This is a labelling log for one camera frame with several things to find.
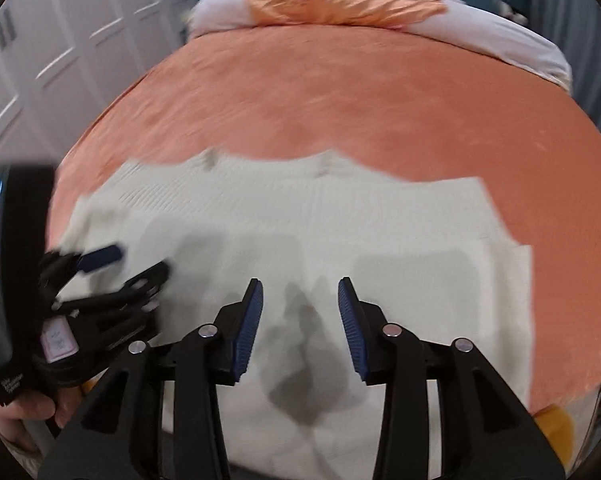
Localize orange plush blanket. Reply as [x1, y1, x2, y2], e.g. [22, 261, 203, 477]
[45, 25, 601, 411]

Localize grey-blue curtain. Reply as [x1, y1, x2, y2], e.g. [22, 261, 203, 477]
[525, 0, 601, 136]

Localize person's left hand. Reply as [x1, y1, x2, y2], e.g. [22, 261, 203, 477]
[0, 377, 85, 462]

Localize cream knit cardigan red buttons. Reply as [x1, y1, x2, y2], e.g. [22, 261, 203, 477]
[50, 149, 533, 471]

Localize white panelled wardrobe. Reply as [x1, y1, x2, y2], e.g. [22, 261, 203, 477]
[0, 0, 201, 171]

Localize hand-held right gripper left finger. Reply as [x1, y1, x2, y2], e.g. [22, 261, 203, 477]
[38, 277, 265, 480]

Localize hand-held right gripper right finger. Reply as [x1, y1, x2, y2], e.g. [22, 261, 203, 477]
[337, 276, 566, 480]

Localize white pillow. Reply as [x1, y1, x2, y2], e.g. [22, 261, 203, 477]
[188, 0, 573, 92]

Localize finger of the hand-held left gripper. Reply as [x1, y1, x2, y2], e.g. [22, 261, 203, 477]
[50, 261, 172, 317]
[38, 244, 126, 286]

